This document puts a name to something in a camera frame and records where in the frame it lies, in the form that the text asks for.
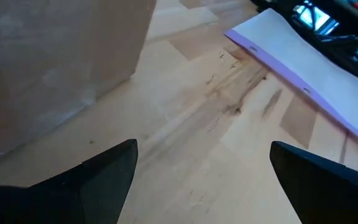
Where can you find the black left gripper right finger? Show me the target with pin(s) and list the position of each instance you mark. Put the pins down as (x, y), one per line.
(328, 193)

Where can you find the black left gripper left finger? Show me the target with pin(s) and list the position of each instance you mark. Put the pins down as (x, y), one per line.
(73, 196)

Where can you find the purple-edged mesh zip pouch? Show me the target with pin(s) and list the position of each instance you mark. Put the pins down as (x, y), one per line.
(315, 68)

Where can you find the brown Sephora cardboard box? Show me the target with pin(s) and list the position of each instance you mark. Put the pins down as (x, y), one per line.
(42, 68)

